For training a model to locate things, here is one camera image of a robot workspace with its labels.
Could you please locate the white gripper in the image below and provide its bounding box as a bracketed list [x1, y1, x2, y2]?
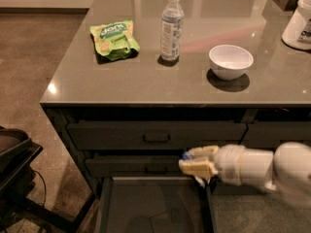
[178, 145, 245, 185]

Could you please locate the blue rxbar blueberry bar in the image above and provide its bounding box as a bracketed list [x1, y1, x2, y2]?
[181, 151, 206, 188]

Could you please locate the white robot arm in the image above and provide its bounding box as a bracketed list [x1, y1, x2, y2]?
[178, 142, 311, 208]

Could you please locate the bottom right drawer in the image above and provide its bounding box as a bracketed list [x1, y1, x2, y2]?
[210, 181, 263, 196]

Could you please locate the top right drawer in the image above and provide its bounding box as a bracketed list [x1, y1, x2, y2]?
[241, 121, 311, 149]

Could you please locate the open bottom left drawer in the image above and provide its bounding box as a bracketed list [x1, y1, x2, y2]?
[94, 177, 218, 233]

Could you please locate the top left drawer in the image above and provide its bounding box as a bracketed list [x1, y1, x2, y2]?
[67, 121, 246, 150]

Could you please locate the middle left drawer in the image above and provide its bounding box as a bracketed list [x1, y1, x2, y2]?
[86, 155, 181, 178]

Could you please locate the white bowl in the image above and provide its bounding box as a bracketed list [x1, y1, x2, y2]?
[209, 45, 254, 81]

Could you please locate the clear plastic water bottle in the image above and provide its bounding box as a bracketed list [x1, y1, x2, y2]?
[160, 0, 185, 61]

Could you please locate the green snack bag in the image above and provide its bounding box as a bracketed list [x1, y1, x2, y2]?
[89, 19, 140, 61]

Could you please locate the white canister with label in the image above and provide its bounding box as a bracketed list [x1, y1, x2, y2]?
[282, 0, 311, 50]

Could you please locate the black cable on floor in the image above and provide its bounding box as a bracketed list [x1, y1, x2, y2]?
[30, 168, 48, 209]

